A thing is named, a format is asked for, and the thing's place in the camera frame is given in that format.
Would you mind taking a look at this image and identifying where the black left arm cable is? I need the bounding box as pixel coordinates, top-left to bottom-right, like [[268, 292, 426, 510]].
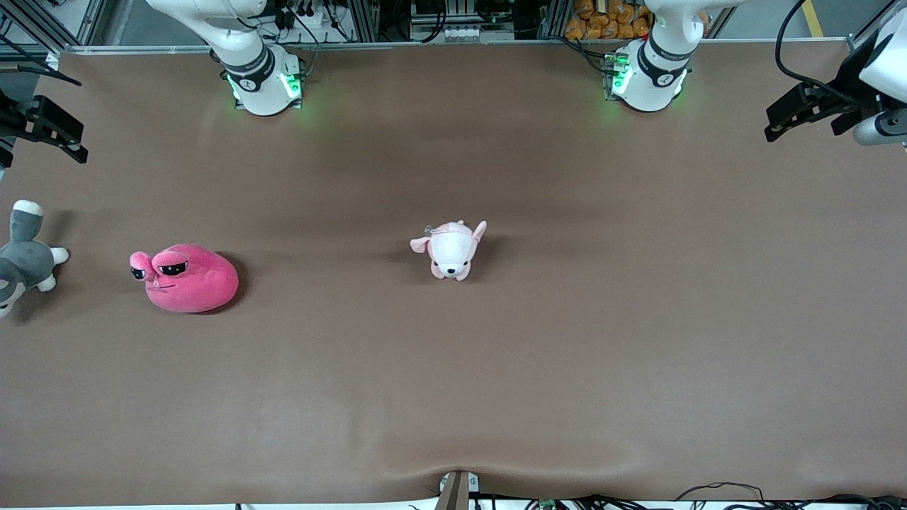
[[775, 0, 862, 96]]

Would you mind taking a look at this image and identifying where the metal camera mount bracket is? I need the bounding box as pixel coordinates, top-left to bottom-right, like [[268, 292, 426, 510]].
[[435, 470, 481, 510]]

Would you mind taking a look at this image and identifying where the brown table mat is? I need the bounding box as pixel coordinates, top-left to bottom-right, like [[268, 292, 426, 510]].
[[0, 42, 907, 507]]

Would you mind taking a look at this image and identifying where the orange snack bag pile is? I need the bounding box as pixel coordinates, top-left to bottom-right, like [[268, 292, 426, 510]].
[[564, 0, 654, 40]]

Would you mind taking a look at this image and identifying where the hot pink plush slug toy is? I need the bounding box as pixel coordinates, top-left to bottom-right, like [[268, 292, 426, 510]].
[[129, 244, 240, 315]]

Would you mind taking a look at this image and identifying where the aluminium frame rail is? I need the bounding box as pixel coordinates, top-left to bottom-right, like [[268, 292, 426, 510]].
[[0, 38, 851, 56]]

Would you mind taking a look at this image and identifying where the black cable bundle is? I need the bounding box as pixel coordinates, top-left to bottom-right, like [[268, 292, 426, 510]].
[[489, 482, 907, 510]]

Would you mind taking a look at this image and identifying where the white pink plush dog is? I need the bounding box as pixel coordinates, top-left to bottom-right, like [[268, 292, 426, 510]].
[[410, 220, 488, 282]]

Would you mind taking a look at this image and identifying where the grey white plush husky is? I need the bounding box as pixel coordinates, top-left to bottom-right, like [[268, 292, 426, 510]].
[[0, 200, 70, 319]]

